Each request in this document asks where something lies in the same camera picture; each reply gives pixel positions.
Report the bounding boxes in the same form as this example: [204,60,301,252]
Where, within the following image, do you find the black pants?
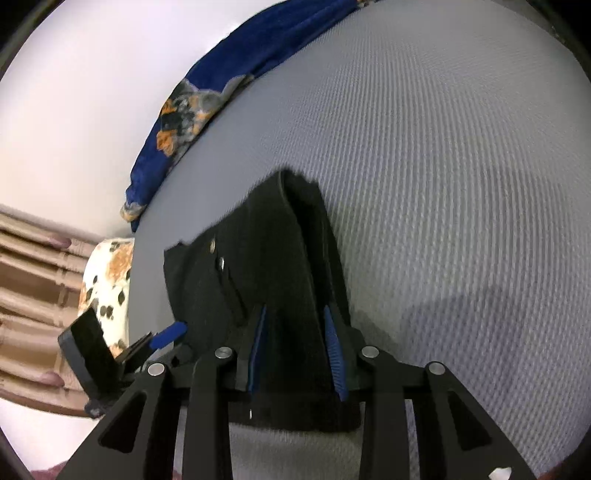
[163,169,361,433]

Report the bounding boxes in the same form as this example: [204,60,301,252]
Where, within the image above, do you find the white floral pillow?
[78,238,134,357]

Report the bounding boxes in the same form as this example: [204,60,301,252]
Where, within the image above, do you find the beige curtain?
[1,206,96,417]

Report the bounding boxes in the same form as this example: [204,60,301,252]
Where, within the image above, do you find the blue floral blanket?
[120,0,370,231]

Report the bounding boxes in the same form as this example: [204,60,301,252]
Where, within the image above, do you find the grey mesh mattress cover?
[128,1,590,475]

